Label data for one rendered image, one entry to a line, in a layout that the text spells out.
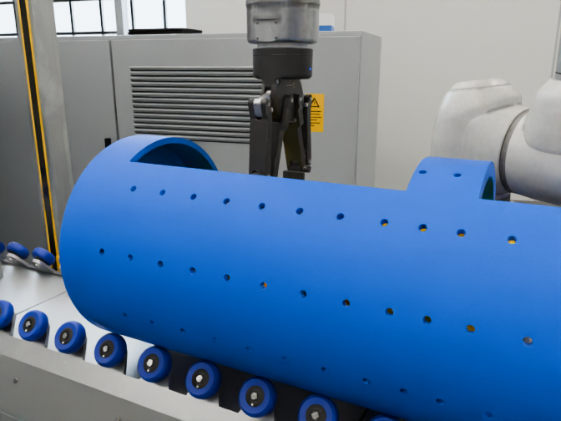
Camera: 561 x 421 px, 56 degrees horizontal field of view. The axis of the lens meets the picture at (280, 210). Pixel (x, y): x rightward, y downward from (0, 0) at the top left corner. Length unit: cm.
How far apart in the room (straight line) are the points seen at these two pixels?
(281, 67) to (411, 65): 264
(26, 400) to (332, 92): 153
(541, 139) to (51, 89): 104
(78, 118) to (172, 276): 205
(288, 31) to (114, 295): 37
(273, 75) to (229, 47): 153
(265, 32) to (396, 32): 266
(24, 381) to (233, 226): 46
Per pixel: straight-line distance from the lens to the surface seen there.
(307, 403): 61
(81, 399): 81
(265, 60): 65
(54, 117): 137
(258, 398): 63
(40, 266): 114
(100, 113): 251
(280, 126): 65
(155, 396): 72
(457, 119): 102
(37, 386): 87
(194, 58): 224
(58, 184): 139
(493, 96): 102
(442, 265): 47
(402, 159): 332
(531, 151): 96
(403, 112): 328
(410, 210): 49
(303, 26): 65
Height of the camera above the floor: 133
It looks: 16 degrees down
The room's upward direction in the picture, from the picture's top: straight up
